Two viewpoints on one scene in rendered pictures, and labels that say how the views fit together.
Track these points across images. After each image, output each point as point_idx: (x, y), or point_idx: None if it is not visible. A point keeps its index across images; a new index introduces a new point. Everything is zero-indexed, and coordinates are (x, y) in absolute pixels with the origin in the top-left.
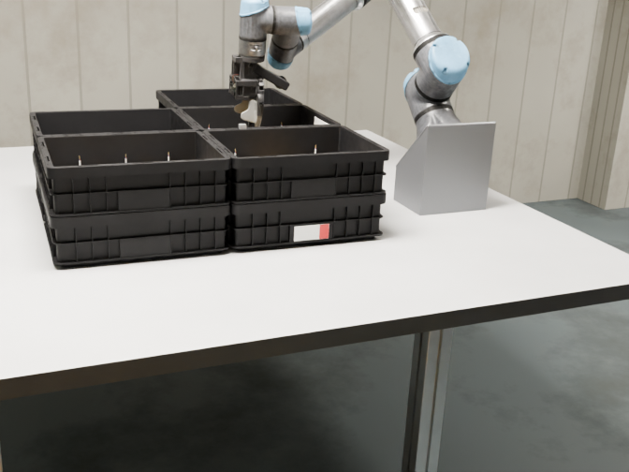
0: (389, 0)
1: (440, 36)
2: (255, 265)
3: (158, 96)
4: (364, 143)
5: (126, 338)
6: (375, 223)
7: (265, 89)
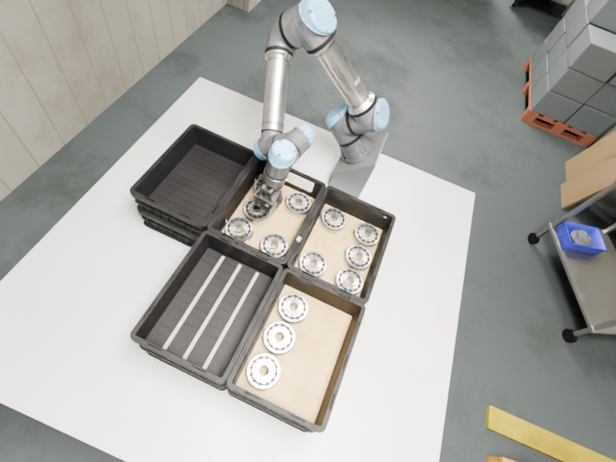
0: (330, 72)
1: (375, 100)
2: (368, 325)
3: (143, 201)
4: (365, 206)
5: (416, 452)
6: None
7: (191, 128)
